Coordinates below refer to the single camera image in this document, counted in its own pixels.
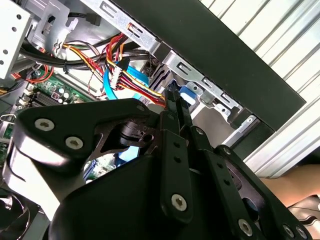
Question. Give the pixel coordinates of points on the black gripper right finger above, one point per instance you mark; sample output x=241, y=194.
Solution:
x=225, y=180

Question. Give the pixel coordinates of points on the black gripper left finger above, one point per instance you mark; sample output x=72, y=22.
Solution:
x=75, y=120

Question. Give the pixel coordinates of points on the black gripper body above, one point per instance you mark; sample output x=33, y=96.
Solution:
x=120, y=205

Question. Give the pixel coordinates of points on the hard disk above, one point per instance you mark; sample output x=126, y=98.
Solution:
x=187, y=96

